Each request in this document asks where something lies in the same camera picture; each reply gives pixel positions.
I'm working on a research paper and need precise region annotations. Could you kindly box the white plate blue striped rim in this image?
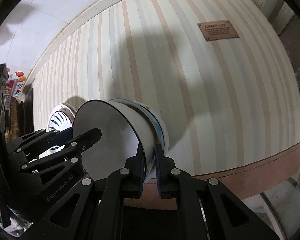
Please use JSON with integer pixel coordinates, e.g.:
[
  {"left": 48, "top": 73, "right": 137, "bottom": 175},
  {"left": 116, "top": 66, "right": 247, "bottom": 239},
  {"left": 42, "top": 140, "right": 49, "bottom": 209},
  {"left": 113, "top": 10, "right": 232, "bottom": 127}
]
[{"left": 48, "top": 102, "right": 77, "bottom": 155}]

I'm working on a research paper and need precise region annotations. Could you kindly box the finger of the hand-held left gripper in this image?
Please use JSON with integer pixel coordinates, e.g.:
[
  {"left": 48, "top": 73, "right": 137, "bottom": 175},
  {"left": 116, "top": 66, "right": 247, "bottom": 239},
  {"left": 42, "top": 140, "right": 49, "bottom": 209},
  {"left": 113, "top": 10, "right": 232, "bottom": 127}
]
[
  {"left": 19, "top": 127, "right": 102, "bottom": 198},
  {"left": 6, "top": 127, "right": 73, "bottom": 155}
]

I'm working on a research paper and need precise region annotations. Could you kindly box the white bowl blue pattern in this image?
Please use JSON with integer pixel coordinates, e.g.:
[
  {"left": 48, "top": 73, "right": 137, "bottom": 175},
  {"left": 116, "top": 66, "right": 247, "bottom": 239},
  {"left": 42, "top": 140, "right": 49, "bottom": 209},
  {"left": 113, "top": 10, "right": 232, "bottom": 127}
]
[{"left": 140, "top": 104, "right": 170, "bottom": 156}]

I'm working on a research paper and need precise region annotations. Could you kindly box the white ceramic bowl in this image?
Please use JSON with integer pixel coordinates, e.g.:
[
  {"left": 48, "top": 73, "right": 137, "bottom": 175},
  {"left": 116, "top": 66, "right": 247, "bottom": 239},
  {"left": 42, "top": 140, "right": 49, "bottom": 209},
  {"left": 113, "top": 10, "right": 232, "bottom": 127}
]
[
  {"left": 72, "top": 99, "right": 157, "bottom": 182},
  {"left": 109, "top": 98, "right": 158, "bottom": 140}
]

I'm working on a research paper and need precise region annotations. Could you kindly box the black glass gas stove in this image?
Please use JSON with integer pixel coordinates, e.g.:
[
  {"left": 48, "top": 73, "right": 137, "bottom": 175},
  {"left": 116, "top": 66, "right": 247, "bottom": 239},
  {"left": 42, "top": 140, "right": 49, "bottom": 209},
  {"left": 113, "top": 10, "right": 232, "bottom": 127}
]
[{"left": 22, "top": 82, "right": 35, "bottom": 137}]

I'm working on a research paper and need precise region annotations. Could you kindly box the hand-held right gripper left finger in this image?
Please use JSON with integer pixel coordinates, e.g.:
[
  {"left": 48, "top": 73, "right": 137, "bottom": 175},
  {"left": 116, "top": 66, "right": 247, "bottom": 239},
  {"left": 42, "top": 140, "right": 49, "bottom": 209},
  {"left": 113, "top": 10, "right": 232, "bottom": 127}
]
[{"left": 22, "top": 144, "right": 147, "bottom": 240}]

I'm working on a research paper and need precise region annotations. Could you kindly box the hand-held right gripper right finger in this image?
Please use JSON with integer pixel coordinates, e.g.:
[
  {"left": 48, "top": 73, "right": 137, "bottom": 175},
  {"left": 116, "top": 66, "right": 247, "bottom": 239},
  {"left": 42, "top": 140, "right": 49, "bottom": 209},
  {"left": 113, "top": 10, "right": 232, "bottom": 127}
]
[{"left": 154, "top": 144, "right": 280, "bottom": 240}]

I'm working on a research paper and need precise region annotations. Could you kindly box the striped cat print tablecloth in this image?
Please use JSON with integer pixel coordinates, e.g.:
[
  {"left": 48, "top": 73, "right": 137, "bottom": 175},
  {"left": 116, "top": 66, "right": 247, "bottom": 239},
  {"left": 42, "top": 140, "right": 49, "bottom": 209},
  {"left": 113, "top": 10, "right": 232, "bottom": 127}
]
[{"left": 31, "top": 0, "right": 300, "bottom": 207}]

